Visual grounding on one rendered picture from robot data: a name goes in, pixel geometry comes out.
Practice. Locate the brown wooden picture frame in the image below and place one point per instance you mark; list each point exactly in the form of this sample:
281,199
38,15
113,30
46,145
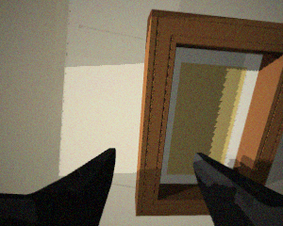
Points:
211,85

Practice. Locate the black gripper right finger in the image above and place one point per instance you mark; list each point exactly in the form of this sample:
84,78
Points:
234,199

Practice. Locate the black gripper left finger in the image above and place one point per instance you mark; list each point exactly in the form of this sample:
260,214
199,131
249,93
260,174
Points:
77,199

